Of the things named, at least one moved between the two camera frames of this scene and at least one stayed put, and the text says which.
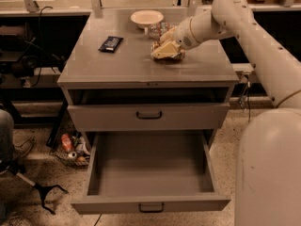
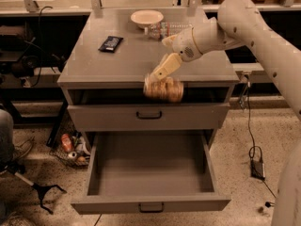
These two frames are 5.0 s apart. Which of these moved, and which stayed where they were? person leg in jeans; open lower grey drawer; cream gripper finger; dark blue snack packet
Moved: cream gripper finger
Stayed: person leg in jeans; dark blue snack packet; open lower grey drawer
